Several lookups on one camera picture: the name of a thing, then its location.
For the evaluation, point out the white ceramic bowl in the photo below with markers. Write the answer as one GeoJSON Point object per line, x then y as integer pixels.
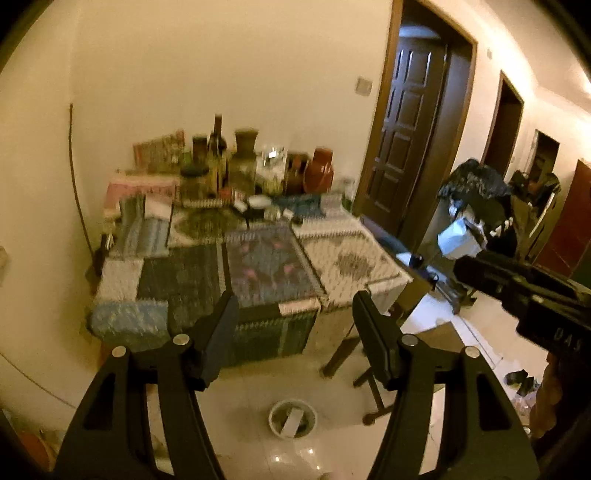
{"type": "Point", "coordinates": [259, 202]}

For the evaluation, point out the dark red wine bottle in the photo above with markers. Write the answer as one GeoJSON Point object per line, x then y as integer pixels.
{"type": "Point", "coordinates": [216, 150]}

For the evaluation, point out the black box on table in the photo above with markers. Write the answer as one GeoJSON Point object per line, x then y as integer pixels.
{"type": "Point", "coordinates": [293, 179]}

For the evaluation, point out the red thermos jug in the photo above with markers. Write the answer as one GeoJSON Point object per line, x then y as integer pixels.
{"type": "Point", "coordinates": [319, 173]}

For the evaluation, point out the white paper on chair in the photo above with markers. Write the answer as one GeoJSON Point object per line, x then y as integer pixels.
{"type": "Point", "coordinates": [457, 241]}

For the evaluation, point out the patchwork patterned tablecloth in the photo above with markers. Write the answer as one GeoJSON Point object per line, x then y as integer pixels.
{"type": "Point", "coordinates": [293, 267]}

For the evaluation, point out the dark brown lidded jar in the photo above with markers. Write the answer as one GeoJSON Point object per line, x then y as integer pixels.
{"type": "Point", "coordinates": [199, 148]}

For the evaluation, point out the black-lidded glass jar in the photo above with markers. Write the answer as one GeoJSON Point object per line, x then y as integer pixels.
{"type": "Point", "coordinates": [194, 182]}

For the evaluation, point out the brown wooden door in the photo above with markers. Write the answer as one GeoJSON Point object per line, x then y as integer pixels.
{"type": "Point", "coordinates": [391, 175]}

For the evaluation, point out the pink embroidered cloth bag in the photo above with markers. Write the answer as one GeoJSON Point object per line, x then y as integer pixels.
{"type": "Point", "coordinates": [122, 186]}

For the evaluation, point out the red patterned snack packet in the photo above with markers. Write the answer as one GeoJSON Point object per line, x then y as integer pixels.
{"type": "Point", "coordinates": [160, 155]}

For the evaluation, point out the white cardboard box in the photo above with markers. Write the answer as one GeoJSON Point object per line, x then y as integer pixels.
{"type": "Point", "coordinates": [292, 423]}

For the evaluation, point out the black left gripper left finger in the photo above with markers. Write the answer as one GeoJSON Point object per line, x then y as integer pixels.
{"type": "Point", "coordinates": [140, 418]}

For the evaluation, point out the large clear glass jar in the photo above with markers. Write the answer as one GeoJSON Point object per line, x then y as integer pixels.
{"type": "Point", "coordinates": [242, 174]}

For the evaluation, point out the wall light switch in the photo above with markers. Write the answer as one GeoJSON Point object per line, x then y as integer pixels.
{"type": "Point", "coordinates": [364, 86]}

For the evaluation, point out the crumpled silver foil bag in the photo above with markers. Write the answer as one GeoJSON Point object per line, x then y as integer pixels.
{"type": "Point", "coordinates": [273, 156]}

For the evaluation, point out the brown clay vase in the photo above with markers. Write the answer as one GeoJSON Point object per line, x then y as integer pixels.
{"type": "Point", "coordinates": [246, 141]}

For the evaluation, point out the dark floral cloth pile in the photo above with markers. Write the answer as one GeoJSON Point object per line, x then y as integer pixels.
{"type": "Point", "coordinates": [482, 189]}

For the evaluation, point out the white round trash bin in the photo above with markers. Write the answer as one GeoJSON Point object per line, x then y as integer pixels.
{"type": "Point", "coordinates": [278, 414]}

